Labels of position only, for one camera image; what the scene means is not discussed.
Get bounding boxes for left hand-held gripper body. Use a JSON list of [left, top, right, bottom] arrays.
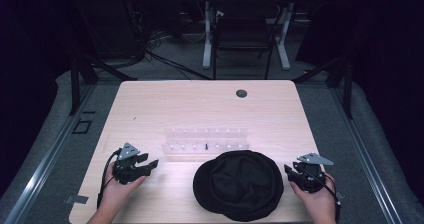
[[112, 142, 153, 186]]

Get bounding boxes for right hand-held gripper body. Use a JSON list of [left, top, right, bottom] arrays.
[[292, 152, 335, 195]]

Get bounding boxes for black hat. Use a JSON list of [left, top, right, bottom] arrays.
[[192, 149, 285, 223]]

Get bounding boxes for person's right hand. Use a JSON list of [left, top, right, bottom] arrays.
[[289, 172, 338, 218]]

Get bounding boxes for person's left hand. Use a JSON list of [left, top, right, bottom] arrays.
[[99, 174, 148, 213]]

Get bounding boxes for clear acrylic peg rack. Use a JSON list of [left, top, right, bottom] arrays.
[[161, 127, 251, 162]]

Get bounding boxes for grey tape patch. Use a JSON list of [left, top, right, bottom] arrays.
[[64, 194, 90, 205]]

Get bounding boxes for black metal stand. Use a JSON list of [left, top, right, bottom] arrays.
[[292, 54, 355, 120], [67, 48, 138, 117]]

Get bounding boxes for black chair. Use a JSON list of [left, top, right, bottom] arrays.
[[211, 0, 282, 81]]

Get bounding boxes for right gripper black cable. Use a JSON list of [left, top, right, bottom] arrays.
[[301, 168, 342, 222]]

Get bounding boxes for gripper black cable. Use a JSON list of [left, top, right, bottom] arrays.
[[96, 148, 123, 210], [301, 168, 342, 222]]

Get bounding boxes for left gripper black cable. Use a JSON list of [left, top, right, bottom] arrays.
[[96, 148, 123, 210]]

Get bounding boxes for metal floor rail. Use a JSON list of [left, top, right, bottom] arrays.
[[329, 86, 405, 224], [2, 83, 98, 224]]

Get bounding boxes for bundle of black floor cables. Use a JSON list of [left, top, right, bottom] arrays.
[[131, 28, 214, 82]]

